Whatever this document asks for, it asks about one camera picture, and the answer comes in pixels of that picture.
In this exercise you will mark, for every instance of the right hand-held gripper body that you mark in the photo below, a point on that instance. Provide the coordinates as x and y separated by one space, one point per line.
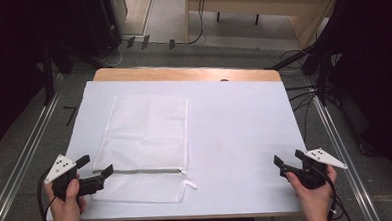
315 172

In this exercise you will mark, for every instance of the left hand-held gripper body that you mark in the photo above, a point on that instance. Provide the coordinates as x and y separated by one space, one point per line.
60 169

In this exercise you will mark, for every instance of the white mesh laundry bag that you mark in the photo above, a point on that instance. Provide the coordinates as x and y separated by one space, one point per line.
145 136

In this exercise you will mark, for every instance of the person's right hand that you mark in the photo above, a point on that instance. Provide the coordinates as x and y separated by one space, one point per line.
316 200

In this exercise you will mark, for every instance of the person's left hand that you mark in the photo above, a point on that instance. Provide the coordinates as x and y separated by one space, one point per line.
66 213

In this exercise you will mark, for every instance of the white table sheet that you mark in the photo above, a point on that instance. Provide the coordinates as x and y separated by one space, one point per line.
235 139

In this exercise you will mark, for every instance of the black metal stand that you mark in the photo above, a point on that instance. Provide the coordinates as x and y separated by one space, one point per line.
48 77
323 78

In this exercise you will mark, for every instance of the dark curtain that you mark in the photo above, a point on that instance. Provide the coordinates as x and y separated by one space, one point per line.
372 66

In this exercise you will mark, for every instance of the wooden table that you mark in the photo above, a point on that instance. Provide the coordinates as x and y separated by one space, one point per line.
182 73

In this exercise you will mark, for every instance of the small black floor block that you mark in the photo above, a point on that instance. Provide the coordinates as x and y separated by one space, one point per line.
145 42
130 42
171 44

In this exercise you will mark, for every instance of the black cabinet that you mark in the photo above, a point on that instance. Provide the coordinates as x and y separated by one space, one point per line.
100 24

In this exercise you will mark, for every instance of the light wooden furniture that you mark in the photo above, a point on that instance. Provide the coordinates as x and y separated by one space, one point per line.
262 4

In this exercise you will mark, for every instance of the metal floor rail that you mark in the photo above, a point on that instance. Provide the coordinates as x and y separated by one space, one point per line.
22 161
344 157

